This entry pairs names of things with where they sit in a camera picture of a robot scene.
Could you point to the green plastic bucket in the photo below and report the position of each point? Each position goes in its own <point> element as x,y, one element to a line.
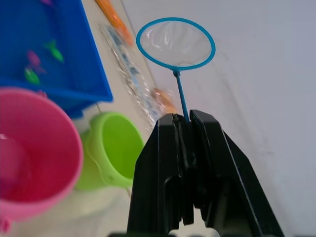
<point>111,150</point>

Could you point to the pink toy fish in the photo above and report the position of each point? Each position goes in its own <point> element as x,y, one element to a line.
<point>34,61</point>

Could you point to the clear plastic packaging bag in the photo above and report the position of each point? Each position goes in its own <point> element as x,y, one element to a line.
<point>133,74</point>

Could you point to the blue fishing net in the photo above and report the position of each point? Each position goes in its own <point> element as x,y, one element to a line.
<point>175,42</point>

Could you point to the pink plastic bucket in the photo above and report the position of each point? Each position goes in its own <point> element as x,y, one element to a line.
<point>37,153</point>

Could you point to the green toy fish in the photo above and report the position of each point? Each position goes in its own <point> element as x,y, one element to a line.
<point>31,76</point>
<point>55,51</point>

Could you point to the blue plastic tub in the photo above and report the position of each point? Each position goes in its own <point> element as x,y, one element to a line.
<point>49,49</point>

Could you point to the orange plastic tool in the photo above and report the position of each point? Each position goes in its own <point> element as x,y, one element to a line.
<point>116,19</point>

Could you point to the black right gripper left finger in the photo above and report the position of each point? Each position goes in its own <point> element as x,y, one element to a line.
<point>153,172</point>

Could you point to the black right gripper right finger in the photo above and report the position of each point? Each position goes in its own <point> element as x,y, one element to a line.
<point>229,177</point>

